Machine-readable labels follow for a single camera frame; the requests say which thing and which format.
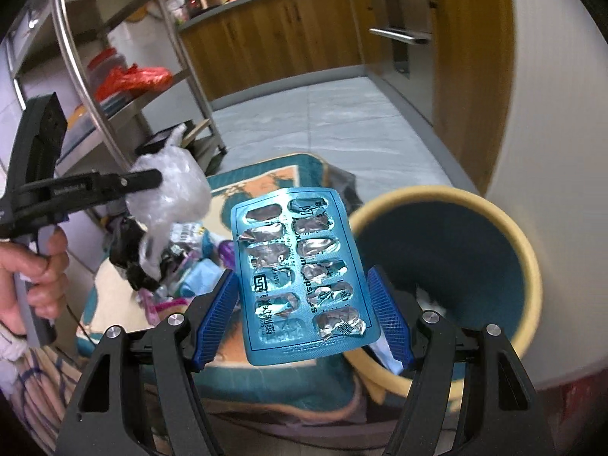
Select blue blister pack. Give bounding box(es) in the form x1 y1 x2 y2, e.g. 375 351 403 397
230 186 381 367

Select black plastic bag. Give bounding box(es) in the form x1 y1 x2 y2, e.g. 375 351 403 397
109 217 163 291

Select white tissue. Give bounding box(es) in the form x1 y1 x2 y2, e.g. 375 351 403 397
412 285 450 319

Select clear plastic bag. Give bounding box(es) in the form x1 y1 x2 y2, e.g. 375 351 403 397
124 123 212 290

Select black box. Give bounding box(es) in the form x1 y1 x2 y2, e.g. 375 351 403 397
137 130 180 156

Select white cupboard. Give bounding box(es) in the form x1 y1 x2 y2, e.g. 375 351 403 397
483 0 608 390

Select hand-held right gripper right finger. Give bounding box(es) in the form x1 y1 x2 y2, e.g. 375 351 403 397
366 266 556 456

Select wooden kitchen cabinets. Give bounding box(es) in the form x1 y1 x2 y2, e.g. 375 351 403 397
177 0 372 101

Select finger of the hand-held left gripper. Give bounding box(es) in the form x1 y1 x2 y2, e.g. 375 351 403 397
85 168 163 203

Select yellow rimmed teal bin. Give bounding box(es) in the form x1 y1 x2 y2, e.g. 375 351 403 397
339 185 543 402

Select person's left hand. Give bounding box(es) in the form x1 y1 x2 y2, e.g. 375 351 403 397
0 228 70 336

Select red lidded plastic jar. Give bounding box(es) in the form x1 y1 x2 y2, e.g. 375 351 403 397
88 47 127 87

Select teal printed mat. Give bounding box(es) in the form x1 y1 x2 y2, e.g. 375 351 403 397
76 152 376 419

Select pile of mixed wrappers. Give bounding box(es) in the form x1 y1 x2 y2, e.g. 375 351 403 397
107 214 238 328

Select stainless steel oven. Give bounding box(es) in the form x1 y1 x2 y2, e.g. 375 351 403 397
360 0 436 125

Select steel shelf rack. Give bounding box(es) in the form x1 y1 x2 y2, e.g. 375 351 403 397
0 0 229 179

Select striped cloth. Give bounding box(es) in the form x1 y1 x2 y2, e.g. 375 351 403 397
0 331 92 453

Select red plastic bag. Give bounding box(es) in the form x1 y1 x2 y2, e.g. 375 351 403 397
97 63 173 101

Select wooden board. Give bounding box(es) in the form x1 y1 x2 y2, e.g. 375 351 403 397
182 117 213 149

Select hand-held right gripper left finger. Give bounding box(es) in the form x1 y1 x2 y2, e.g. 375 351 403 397
56 268 241 456

